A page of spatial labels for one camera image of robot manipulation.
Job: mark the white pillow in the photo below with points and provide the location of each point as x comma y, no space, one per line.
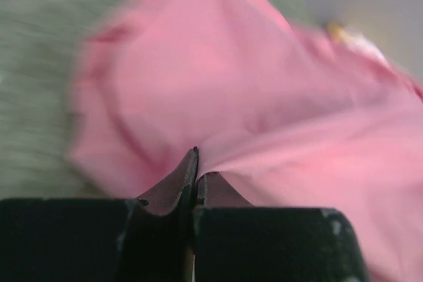
357,42

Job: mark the yellow cartoon car pillow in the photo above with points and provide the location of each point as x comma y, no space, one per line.
337,32

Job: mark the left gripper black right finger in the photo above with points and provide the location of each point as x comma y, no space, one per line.
236,241

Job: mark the pink pillowcase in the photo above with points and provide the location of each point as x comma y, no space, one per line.
284,113

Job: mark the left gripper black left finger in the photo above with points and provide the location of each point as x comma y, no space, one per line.
75,239

